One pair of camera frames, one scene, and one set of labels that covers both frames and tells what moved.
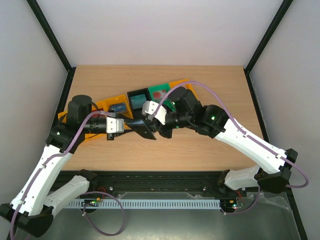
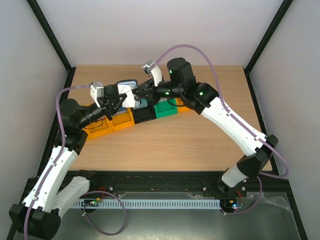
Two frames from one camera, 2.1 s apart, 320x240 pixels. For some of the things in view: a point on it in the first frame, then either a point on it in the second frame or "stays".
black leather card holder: [141, 127] to [130, 100]
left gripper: [110, 137] to [117, 99]
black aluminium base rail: [206, 182] stays
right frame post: [283, 9] stays
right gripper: [164, 132] to [152, 92]
